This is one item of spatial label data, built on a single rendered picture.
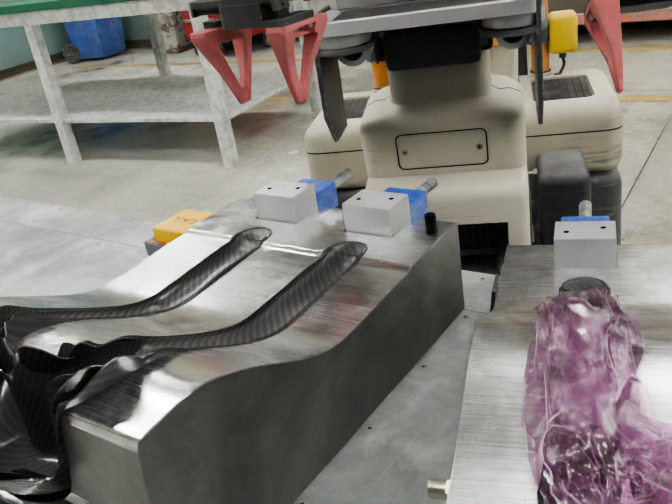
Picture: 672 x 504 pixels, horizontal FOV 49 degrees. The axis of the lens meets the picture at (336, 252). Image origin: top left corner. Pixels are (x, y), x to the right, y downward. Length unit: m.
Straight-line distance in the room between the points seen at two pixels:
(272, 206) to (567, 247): 0.28
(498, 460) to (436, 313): 0.25
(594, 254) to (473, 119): 0.39
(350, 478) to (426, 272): 0.19
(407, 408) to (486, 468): 0.18
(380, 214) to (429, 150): 0.37
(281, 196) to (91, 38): 7.49
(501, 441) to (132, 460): 0.20
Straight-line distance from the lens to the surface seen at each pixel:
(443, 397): 0.61
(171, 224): 0.93
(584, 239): 0.65
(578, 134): 1.28
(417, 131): 1.00
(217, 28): 0.72
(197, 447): 0.44
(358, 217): 0.67
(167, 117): 4.03
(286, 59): 0.66
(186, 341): 0.53
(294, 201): 0.71
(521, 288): 0.63
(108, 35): 8.21
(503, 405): 0.46
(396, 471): 0.55
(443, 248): 0.66
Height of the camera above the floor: 1.17
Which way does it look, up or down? 25 degrees down
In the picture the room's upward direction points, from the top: 9 degrees counter-clockwise
